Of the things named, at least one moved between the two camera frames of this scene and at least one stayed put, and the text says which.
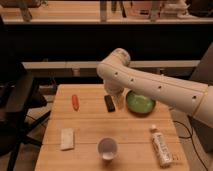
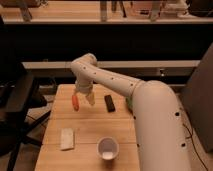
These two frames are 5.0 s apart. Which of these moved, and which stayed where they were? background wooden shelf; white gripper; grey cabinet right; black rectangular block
Moved: white gripper
Stayed: grey cabinet right; black rectangular block; background wooden shelf
